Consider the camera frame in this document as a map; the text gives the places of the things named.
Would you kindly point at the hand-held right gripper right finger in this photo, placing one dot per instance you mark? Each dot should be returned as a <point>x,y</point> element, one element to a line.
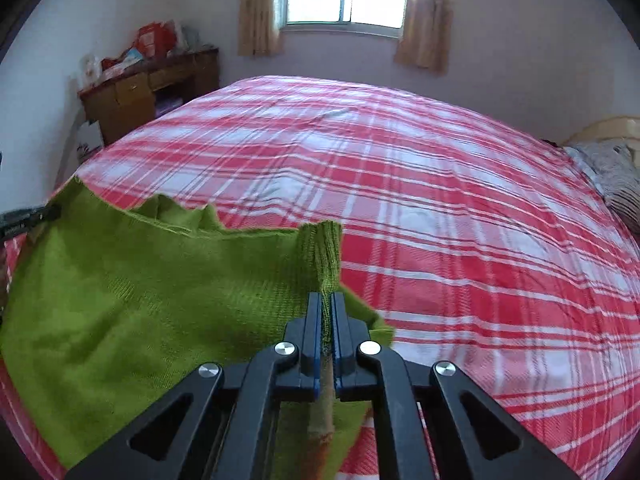
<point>337,345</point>

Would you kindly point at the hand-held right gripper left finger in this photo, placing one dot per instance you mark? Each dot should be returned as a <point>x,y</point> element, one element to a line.
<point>316,345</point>

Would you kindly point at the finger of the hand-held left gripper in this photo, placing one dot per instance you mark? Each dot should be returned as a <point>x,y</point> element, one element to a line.
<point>45,215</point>

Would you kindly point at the green striped knit sweater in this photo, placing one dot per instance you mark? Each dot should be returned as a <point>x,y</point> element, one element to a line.
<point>125,285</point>

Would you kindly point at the white paper bag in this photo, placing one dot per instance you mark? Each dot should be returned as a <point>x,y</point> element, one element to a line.
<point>89,142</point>

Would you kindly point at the wooden desk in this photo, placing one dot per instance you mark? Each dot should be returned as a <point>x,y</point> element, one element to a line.
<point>135,95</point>

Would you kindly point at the white card box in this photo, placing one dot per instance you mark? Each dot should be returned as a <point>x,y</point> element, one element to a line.
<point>91,70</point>

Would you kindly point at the stacked boxes in desk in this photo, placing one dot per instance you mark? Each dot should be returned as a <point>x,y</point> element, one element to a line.
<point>167,105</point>

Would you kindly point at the bed with red plaid sheet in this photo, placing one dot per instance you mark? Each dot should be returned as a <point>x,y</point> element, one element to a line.
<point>425,200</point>

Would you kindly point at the beige window curtain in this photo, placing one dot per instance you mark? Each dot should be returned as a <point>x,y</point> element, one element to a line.
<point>425,20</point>
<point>257,10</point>

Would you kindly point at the patterned grey pillow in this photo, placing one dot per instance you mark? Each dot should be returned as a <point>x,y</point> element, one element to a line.
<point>610,175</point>

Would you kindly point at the wooden bed headboard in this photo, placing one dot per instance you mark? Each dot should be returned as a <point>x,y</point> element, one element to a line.
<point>610,127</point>

